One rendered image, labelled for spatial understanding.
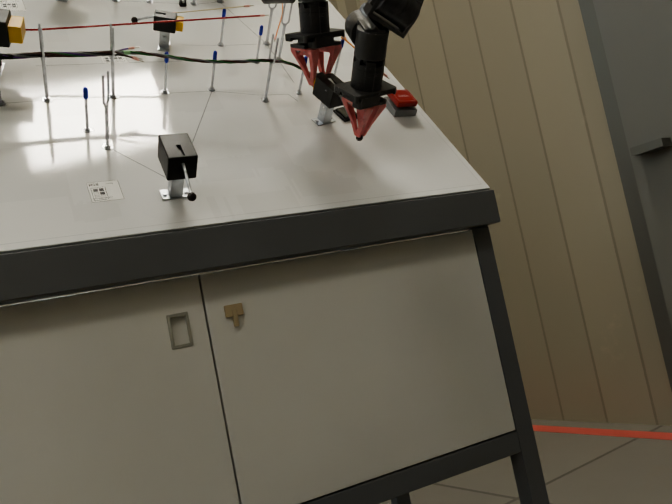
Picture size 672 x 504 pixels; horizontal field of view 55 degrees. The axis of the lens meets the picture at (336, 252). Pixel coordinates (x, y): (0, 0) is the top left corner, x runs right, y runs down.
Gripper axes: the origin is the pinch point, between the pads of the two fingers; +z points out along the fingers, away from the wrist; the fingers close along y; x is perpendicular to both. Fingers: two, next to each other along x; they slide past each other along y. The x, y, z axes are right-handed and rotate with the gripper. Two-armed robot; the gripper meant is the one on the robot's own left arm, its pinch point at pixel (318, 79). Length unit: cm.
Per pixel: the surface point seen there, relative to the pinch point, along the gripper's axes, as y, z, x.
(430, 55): -175, 31, -124
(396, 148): -8.1, 13.5, 13.5
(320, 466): 34, 53, 36
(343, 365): 24, 41, 31
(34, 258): 62, 13, 11
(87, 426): 64, 37, 20
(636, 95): -156, 32, -7
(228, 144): 22.6, 7.9, 0.6
